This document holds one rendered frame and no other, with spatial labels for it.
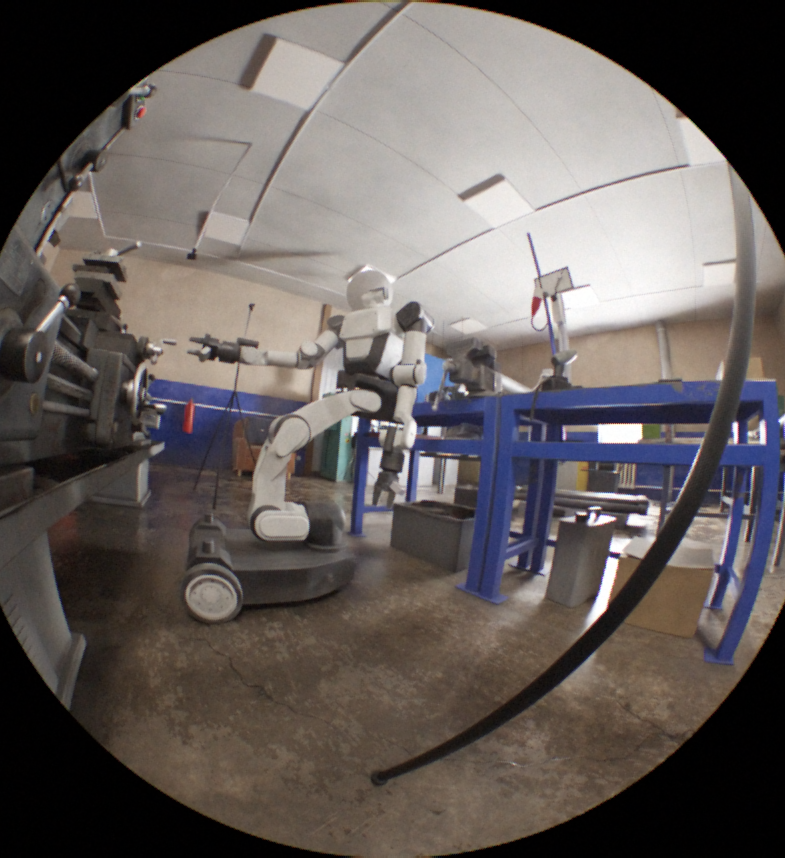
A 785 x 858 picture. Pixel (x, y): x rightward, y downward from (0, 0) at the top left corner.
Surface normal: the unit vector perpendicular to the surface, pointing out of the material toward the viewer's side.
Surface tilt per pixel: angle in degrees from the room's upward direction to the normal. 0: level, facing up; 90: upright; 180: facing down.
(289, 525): 90
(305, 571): 90
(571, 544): 90
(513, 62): 180
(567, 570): 90
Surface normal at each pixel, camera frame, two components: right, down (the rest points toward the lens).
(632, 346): -0.79, -0.11
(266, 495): 0.55, -0.01
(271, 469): 0.28, 0.32
